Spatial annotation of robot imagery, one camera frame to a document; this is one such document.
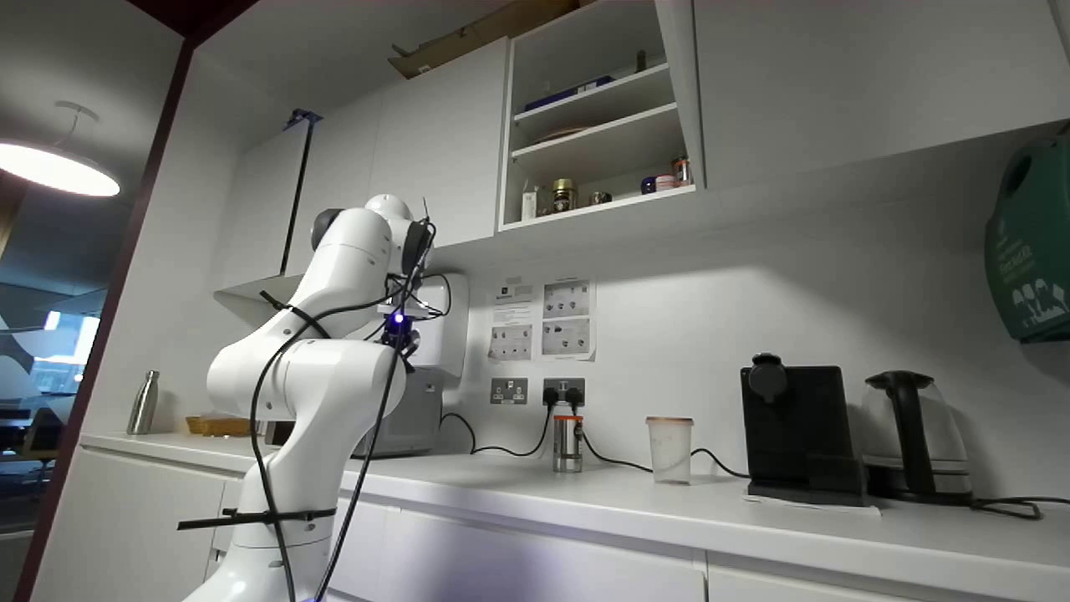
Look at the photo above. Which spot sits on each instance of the double wall socket with plugs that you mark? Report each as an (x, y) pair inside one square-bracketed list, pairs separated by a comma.
[(561, 389)]

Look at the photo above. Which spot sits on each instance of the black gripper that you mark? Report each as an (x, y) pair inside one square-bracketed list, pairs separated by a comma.
[(400, 333)]

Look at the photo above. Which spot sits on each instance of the translucent plastic cup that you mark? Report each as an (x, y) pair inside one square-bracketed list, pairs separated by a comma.
[(671, 445)]

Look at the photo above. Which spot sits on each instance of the green first aid box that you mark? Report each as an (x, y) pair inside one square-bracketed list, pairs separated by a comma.
[(1027, 247)]

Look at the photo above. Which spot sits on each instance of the brown tray on counter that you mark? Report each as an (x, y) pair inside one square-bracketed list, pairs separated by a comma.
[(217, 426)]

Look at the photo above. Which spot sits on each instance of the round ceiling lamp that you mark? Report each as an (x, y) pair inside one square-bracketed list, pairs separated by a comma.
[(55, 167)]

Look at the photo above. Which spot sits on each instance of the black coffee machine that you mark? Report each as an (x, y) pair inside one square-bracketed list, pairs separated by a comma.
[(796, 434)]

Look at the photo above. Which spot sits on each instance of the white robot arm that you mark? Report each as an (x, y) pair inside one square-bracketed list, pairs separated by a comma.
[(334, 356)]

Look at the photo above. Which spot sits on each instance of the open white wall shelf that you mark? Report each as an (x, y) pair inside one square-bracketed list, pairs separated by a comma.
[(602, 112)]

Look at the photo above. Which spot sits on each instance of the small metal canister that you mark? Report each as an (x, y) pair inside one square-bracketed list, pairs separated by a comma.
[(566, 444)]

